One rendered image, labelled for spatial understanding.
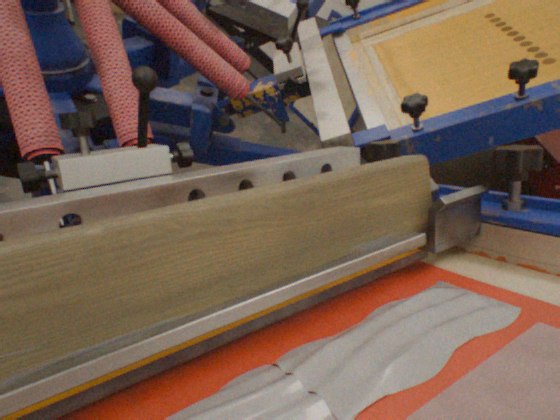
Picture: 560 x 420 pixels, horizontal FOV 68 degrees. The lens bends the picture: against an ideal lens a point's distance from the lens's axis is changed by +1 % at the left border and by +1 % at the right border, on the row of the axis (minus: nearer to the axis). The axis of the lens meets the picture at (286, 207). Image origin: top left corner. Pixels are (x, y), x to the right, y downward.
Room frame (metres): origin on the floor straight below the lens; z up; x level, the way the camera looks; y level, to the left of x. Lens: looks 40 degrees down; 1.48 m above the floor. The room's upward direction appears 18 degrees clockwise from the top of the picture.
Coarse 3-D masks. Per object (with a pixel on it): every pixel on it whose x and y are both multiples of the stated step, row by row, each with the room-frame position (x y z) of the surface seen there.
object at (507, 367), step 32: (384, 288) 0.25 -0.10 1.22; (416, 288) 0.25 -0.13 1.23; (480, 288) 0.26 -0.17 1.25; (288, 320) 0.19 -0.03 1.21; (320, 320) 0.20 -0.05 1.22; (352, 320) 0.20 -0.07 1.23; (544, 320) 0.21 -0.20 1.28; (256, 352) 0.15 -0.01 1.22; (480, 352) 0.17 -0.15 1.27; (512, 352) 0.17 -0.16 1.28; (544, 352) 0.18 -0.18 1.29; (448, 384) 0.14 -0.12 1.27; (480, 384) 0.14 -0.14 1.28; (512, 384) 0.15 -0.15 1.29; (544, 384) 0.15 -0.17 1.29; (384, 416) 0.11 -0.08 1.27; (416, 416) 0.11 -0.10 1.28; (448, 416) 0.12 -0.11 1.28; (480, 416) 0.12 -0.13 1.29; (512, 416) 0.12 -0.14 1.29; (544, 416) 0.12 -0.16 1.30
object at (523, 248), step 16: (480, 224) 0.34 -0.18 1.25; (496, 224) 0.33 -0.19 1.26; (480, 240) 0.33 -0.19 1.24; (496, 240) 0.32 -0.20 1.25; (512, 240) 0.32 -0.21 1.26; (528, 240) 0.31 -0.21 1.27; (544, 240) 0.30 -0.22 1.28; (496, 256) 0.32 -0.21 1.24; (512, 256) 0.31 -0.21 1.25; (528, 256) 0.30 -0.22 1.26; (544, 256) 0.30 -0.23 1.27; (544, 272) 0.29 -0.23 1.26
